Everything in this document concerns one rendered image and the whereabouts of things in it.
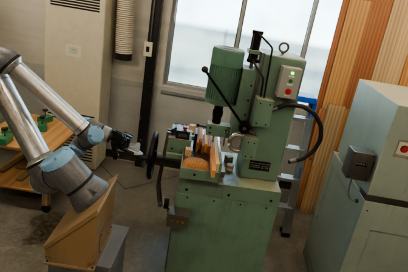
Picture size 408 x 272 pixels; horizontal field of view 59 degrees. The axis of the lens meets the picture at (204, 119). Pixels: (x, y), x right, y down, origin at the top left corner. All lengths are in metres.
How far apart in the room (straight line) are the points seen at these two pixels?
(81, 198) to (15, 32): 2.50
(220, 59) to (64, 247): 1.15
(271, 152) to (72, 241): 1.12
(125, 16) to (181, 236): 1.93
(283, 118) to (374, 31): 1.65
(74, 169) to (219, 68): 0.88
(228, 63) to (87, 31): 1.67
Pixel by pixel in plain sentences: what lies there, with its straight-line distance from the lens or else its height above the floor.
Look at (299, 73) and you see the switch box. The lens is 1.89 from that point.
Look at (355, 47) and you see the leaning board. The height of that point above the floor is 1.53.
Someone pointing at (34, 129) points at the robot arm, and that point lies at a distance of 1.89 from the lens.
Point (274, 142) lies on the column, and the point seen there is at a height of 1.04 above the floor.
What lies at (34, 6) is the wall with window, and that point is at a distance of 3.80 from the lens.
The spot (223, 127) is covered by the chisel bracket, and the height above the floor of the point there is 1.06.
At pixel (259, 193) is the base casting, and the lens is 2.06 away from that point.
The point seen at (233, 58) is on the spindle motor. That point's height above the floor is 1.47.
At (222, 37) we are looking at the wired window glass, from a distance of 3.41.
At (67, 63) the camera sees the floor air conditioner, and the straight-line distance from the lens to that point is 3.40.
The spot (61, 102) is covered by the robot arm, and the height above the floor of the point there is 1.17.
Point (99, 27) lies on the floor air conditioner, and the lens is 3.24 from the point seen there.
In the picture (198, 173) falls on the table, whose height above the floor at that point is 0.88.
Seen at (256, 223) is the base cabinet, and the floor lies 0.58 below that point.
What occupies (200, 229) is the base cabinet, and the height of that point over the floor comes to 0.49.
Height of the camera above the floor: 1.77
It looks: 19 degrees down
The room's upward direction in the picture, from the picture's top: 10 degrees clockwise
